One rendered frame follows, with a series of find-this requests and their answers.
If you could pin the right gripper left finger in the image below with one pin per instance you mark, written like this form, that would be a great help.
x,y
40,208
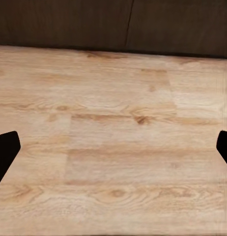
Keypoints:
x,y
9,148

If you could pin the cabinet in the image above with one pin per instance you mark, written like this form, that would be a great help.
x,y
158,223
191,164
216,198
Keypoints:
x,y
192,28

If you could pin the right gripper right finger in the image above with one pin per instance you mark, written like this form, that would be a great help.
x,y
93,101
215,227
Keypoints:
x,y
222,144

